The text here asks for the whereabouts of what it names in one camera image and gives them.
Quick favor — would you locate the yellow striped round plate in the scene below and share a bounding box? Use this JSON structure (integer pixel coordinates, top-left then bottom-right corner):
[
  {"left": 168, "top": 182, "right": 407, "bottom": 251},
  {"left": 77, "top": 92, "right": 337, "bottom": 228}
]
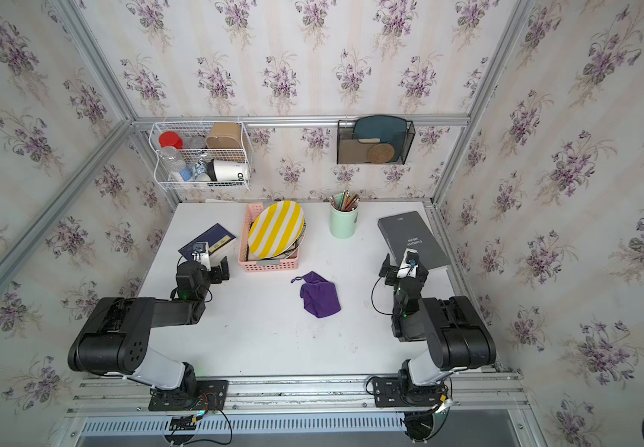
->
[{"left": 248, "top": 200, "right": 305, "bottom": 259}]

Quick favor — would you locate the purple knitted cloth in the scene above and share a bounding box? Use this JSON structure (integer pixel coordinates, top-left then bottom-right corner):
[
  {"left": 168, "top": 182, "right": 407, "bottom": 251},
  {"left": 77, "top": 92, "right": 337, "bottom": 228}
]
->
[{"left": 290, "top": 271, "right": 342, "bottom": 318}]

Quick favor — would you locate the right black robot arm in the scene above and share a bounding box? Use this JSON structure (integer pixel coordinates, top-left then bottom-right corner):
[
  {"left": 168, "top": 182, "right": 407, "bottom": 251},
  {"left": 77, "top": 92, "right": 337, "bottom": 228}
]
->
[{"left": 370, "top": 249, "right": 497, "bottom": 408}]

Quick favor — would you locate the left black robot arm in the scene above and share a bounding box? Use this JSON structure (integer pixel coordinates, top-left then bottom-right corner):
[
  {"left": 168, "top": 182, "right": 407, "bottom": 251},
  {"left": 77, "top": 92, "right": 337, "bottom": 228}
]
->
[{"left": 67, "top": 258, "right": 230, "bottom": 399}]

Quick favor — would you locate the teal plate in organizer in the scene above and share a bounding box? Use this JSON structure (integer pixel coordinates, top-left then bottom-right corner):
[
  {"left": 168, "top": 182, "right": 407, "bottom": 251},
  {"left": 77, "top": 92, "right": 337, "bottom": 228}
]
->
[{"left": 353, "top": 115, "right": 408, "bottom": 146}]

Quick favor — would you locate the navy blue book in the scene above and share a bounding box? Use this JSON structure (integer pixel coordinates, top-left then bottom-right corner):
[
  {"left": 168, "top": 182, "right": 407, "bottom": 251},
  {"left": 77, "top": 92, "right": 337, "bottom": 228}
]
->
[{"left": 179, "top": 223, "right": 236, "bottom": 262}]

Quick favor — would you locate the mint green pencil cup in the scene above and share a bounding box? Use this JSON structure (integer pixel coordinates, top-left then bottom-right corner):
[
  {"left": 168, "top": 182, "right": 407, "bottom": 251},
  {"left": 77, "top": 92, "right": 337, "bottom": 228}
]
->
[{"left": 329, "top": 193, "right": 358, "bottom": 240}]

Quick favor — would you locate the pink perforated plastic basket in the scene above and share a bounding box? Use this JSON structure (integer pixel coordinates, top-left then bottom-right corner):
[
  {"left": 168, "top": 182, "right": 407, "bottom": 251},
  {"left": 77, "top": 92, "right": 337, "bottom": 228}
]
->
[{"left": 237, "top": 203, "right": 299, "bottom": 273}]

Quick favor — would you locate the bundle of coloured pencils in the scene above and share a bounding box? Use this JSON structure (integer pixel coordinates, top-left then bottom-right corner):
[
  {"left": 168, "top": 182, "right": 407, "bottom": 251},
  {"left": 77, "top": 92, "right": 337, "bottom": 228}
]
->
[{"left": 329, "top": 190, "right": 360, "bottom": 212}]

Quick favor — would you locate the white mug with black print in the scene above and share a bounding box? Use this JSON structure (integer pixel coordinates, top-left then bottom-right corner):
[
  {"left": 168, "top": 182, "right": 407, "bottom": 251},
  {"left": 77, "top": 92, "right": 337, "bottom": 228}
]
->
[{"left": 206, "top": 159, "right": 249, "bottom": 183}]

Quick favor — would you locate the round woven coaster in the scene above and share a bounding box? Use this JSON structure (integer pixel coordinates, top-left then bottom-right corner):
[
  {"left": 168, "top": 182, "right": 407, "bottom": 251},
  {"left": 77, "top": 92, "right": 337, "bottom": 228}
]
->
[{"left": 366, "top": 143, "right": 396, "bottom": 164}]

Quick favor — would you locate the clear plastic bottle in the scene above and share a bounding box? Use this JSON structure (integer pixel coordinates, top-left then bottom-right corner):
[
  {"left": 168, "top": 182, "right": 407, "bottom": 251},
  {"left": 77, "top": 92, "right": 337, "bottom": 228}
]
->
[{"left": 160, "top": 146, "right": 194, "bottom": 182}]

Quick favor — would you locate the red capped jar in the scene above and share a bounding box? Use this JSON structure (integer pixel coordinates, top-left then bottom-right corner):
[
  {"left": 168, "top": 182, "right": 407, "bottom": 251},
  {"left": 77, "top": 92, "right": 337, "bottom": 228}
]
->
[{"left": 158, "top": 131, "right": 184, "bottom": 150}]

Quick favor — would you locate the small circuit board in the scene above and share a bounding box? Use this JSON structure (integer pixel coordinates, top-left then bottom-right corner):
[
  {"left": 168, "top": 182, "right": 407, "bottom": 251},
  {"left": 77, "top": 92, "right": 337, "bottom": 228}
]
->
[{"left": 169, "top": 415, "right": 197, "bottom": 432}]

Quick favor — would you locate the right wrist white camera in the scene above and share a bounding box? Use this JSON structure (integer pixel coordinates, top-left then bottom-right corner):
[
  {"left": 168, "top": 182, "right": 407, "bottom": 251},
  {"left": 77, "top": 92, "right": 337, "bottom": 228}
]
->
[{"left": 396, "top": 249, "right": 420, "bottom": 279}]

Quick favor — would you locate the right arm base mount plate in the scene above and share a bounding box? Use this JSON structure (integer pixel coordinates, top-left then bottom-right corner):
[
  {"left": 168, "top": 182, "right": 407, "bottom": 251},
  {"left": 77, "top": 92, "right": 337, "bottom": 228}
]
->
[{"left": 365, "top": 375, "right": 450, "bottom": 408}]

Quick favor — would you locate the white wire wall basket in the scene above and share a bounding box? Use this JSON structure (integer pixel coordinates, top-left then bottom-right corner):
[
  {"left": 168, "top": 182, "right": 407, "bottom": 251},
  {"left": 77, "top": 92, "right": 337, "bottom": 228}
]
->
[{"left": 148, "top": 120, "right": 252, "bottom": 190}]

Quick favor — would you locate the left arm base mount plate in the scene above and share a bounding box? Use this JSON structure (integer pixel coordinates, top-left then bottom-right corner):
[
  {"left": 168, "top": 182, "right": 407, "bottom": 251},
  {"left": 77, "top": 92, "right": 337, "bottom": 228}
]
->
[{"left": 148, "top": 380, "right": 229, "bottom": 412}]

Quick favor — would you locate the black mesh wall organizer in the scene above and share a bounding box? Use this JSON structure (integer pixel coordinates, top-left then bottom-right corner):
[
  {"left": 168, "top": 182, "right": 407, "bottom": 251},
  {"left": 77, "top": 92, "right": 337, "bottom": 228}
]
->
[{"left": 337, "top": 118, "right": 416, "bottom": 165}]

